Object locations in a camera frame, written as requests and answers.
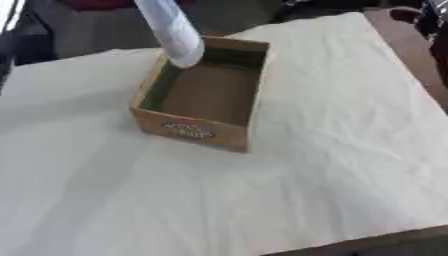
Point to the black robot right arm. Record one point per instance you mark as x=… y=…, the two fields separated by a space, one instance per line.
x=434 y=23

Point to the white plastic bottle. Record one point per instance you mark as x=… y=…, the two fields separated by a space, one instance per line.
x=173 y=33

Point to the tan cardboard box green inside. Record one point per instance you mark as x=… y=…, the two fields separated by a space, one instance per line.
x=207 y=96

